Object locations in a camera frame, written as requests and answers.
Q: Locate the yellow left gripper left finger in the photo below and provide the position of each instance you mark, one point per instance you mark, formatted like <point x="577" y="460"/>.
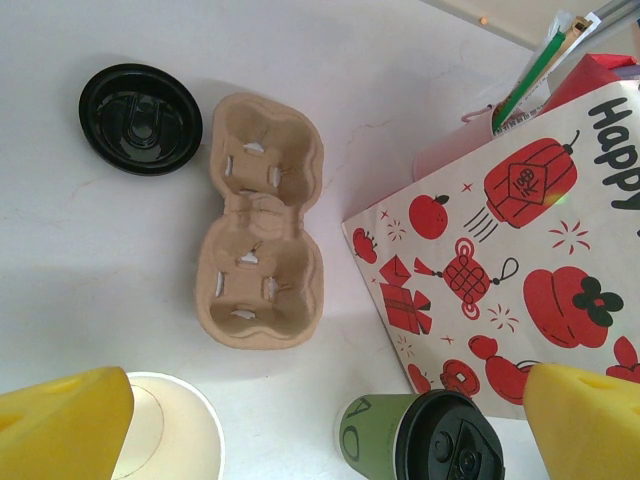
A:
<point x="60" y="435"/>

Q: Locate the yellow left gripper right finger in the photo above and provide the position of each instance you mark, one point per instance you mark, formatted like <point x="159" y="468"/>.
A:
<point x="590" y="430"/>

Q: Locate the black coffee cup lid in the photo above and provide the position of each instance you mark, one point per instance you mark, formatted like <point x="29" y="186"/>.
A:
<point x="450" y="440"/>
<point x="140" y="120"/>

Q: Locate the red white paper bag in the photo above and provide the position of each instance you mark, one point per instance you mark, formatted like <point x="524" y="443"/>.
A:
<point x="500" y="250"/>

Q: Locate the lidded green paper cup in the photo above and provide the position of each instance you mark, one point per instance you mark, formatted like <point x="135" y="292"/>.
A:
<point x="365" y="430"/>

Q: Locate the brown pulp cup carrier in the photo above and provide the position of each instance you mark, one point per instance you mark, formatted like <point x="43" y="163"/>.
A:
<point x="260" y="210"/>

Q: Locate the green straw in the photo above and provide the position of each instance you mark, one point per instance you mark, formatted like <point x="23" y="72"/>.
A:
<point x="530" y="82"/>

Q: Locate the aluminium frame post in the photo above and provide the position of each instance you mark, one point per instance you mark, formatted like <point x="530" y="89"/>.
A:
<point x="620" y="10"/>

